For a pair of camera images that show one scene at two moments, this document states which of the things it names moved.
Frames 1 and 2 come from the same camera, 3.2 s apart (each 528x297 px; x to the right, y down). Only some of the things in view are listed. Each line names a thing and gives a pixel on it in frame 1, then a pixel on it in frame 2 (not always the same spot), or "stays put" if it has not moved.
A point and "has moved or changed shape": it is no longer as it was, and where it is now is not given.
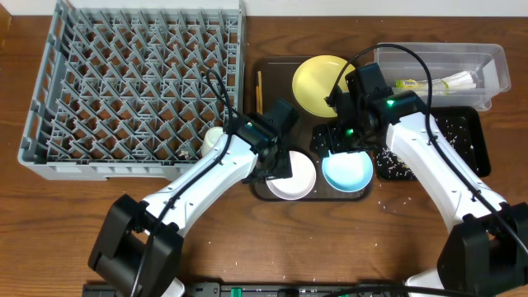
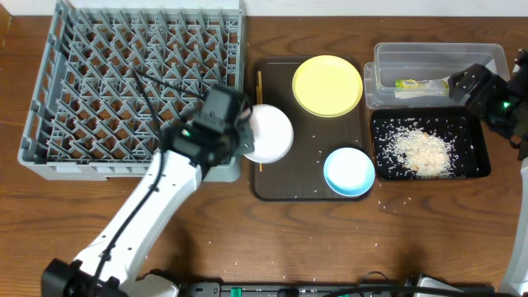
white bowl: (300, 184) has moved or changed shape
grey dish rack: (120, 90) stays put
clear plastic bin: (462, 75) stays put
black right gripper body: (344, 138) to (492, 101)
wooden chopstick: (260, 92) stays put
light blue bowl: (347, 172) stays put
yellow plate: (315, 78) stays put
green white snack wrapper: (420, 85) stays put
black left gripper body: (272, 166) to (244, 134)
